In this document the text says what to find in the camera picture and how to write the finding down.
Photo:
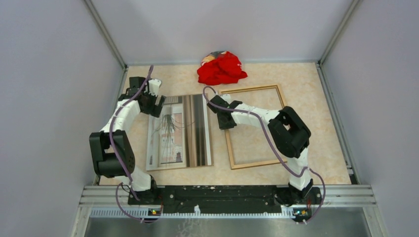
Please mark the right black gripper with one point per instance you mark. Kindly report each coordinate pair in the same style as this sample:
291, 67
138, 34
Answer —
223, 126

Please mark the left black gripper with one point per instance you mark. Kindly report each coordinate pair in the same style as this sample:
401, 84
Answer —
154, 110

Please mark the printed photo sheet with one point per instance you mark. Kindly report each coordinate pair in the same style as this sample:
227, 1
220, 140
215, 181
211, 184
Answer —
180, 137

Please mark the wooden picture frame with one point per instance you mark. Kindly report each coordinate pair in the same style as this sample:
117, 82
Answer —
246, 144

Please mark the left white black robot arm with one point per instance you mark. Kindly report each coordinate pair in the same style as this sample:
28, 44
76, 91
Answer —
111, 152

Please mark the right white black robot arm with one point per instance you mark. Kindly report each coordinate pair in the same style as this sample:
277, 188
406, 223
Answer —
287, 135

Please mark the red crumpled cloth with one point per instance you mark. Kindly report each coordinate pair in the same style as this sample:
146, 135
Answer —
220, 67

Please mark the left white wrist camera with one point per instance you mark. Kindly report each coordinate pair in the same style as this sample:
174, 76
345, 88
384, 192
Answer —
153, 86

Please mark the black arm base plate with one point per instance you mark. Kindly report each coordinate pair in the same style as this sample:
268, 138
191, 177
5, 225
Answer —
233, 199

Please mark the aluminium front rail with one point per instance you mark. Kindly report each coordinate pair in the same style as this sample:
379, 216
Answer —
113, 201

